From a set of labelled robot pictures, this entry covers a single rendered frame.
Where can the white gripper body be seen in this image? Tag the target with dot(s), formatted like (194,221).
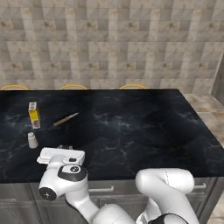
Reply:
(58,152)

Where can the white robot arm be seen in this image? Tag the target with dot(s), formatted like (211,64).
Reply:
(169,182)

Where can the white shaker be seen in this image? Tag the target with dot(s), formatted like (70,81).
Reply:
(32,141)

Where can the grey cabinet door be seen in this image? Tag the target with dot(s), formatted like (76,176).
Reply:
(17,213)

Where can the yellow and white box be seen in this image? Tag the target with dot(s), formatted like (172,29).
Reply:
(34,115)

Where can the grey drawer front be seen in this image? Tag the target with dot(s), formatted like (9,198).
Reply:
(204,191)
(16,191)
(116,188)

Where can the yellow stool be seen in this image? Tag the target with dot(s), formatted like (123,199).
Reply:
(73,86)
(14,87)
(132,86)

